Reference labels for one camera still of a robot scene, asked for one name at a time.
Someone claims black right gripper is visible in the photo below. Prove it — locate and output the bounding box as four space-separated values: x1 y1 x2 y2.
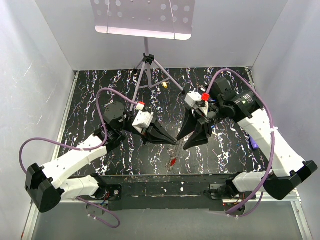
175 101 225 151

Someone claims red key tag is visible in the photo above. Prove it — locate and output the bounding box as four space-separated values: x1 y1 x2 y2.
169 158 177 167

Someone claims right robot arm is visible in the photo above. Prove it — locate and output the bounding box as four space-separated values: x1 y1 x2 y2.
176 77 318 200

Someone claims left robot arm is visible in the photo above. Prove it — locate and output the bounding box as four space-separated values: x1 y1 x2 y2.
25 101 177 213

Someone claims yellow key tag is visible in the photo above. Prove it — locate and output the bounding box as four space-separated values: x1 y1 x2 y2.
161 82 168 89

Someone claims purple plastic tool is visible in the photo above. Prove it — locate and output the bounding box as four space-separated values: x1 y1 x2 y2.
249 136 259 150

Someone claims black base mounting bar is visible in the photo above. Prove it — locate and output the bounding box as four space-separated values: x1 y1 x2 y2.
92 173 249 211

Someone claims lilac music stand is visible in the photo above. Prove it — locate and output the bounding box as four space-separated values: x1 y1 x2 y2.
90 0 196 100

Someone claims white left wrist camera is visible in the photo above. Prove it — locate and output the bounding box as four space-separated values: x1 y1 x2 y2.
132 101 154 133

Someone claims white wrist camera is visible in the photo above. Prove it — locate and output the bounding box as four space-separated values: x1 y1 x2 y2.
132 101 154 133
184 91 209 116

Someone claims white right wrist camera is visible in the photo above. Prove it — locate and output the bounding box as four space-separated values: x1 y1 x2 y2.
184 91 209 116

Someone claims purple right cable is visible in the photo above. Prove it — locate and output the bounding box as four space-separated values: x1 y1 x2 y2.
206 68 276 217

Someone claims purple cable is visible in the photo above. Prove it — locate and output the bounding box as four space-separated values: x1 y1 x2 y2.
19 87 145 229
206 68 276 217

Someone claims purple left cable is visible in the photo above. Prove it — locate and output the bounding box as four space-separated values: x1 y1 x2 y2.
19 87 145 229

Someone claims aluminium frame rail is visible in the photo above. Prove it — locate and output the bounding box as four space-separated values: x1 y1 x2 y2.
21 71 79 240

